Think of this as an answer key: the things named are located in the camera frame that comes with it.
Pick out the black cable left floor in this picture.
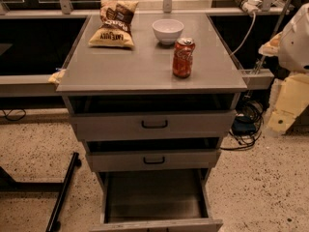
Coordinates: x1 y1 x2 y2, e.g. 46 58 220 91
0 108 27 122

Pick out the yellow brown chip bag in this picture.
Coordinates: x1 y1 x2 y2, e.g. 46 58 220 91
89 0 138 48

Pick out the middle grey drawer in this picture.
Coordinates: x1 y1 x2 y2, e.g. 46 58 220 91
86 149 220 172

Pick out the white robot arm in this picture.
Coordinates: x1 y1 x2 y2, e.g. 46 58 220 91
259 4 309 133

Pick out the black cable bundle on floor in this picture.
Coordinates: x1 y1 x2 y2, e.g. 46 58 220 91
220 100 265 152

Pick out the white power cable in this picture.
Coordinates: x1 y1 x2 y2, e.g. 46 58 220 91
229 12 257 57

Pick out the red coke can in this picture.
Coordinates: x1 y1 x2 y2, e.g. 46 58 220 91
173 38 195 78

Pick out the white ceramic bowl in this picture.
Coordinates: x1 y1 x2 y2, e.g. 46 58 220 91
153 19 184 44

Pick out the white power strip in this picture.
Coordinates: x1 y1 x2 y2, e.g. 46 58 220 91
235 0 261 15

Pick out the top grey drawer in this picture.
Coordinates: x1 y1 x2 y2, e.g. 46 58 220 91
70 110 236 141

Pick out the grey metal rail frame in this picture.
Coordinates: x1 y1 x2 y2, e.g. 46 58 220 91
0 0 295 99

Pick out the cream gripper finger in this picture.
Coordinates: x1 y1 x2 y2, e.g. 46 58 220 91
267 73 309 134

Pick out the grey drawer cabinet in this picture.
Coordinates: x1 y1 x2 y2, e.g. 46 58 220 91
56 13 248 232

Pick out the black metal floor stand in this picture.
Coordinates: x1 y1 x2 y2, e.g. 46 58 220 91
0 152 81 232

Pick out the yellow sponge on rail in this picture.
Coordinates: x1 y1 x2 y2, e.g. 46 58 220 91
48 69 66 84

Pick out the bottom grey open drawer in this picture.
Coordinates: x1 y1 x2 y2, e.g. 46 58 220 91
90 169 223 232

